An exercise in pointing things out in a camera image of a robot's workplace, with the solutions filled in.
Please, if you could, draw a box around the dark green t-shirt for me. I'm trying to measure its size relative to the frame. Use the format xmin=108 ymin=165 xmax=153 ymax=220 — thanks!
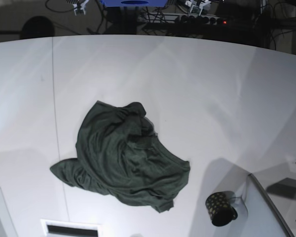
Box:
xmin=50 ymin=101 xmax=190 ymax=213

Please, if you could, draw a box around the black power strip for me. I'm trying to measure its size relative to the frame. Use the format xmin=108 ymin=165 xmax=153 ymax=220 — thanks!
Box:
xmin=139 ymin=12 xmax=228 ymax=26

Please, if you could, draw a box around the black mug with gold dots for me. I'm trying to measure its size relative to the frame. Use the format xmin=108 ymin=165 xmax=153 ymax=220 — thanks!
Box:
xmin=205 ymin=192 xmax=238 ymax=227

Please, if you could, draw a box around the blue box with oval hole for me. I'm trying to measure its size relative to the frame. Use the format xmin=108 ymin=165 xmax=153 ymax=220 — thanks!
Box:
xmin=100 ymin=0 xmax=167 ymax=7

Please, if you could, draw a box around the grey metal side table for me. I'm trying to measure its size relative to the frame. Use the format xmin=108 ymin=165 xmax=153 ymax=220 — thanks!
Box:
xmin=247 ymin=174 xmax=296 ymax=237

